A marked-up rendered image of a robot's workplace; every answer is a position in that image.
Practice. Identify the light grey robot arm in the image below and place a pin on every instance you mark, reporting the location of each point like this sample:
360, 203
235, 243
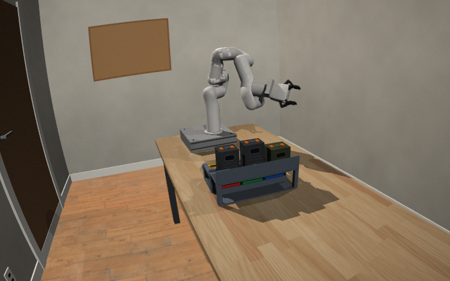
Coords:
252, 93

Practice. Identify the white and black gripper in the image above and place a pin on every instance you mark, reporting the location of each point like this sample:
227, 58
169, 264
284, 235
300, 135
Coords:
281, 92

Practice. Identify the olive green tool case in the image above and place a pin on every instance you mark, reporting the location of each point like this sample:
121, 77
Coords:
276, 151

